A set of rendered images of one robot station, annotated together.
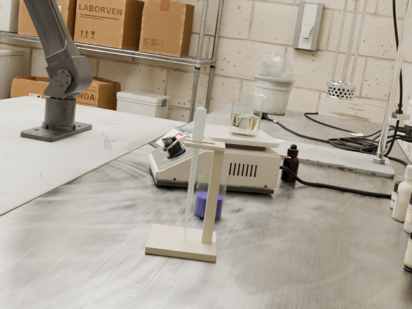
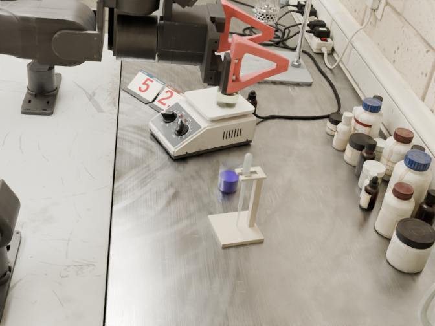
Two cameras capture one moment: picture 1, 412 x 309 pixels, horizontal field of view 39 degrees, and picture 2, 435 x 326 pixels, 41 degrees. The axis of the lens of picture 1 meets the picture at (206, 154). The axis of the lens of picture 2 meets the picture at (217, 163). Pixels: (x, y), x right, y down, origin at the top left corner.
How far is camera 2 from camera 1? 0.57 m
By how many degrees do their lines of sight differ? 29
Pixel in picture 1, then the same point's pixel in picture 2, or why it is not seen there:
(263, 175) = (245, 132)
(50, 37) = not seen: hidden behind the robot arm
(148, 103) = not seen: outside the picture
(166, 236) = (226, 228)
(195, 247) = (248, 233)
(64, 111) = (49, 79)
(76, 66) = not seen: hidden behind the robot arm
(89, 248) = (189, 255)
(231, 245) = (261, 219)
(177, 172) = (188, 147)
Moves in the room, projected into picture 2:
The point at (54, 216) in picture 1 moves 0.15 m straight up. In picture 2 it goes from (142, 226) to (145, 156)
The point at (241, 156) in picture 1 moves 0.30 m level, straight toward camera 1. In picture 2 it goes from (231, 125) to (276, 215)
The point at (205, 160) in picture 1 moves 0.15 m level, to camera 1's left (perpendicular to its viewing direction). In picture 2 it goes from (206, 134) to (135, 139)
